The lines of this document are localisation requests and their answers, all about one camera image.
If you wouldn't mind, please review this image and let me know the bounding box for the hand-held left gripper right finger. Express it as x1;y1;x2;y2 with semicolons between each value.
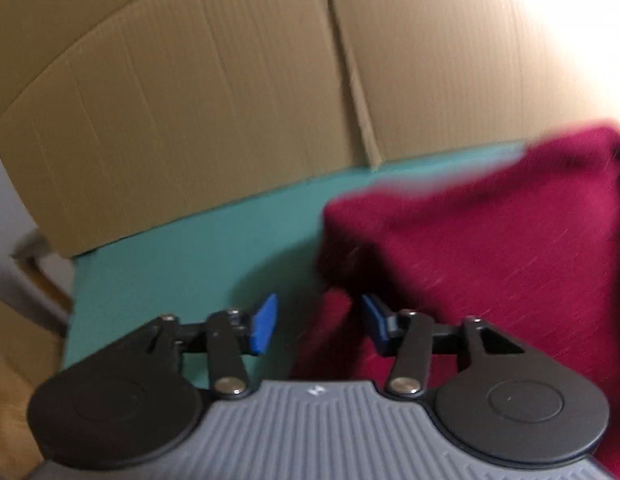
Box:
361;294;526;400

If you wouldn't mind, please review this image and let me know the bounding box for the dark red knit sweater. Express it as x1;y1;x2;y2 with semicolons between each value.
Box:
290;120;620;480

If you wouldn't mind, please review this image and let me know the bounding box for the wooden chair frame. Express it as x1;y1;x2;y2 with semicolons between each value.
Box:
11;229;75;322

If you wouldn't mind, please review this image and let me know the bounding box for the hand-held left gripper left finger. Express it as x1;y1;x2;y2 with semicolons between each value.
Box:
135;294;279;401

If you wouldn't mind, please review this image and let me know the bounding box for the flattened cardboard box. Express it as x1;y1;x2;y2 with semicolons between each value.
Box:
0;0;620;257

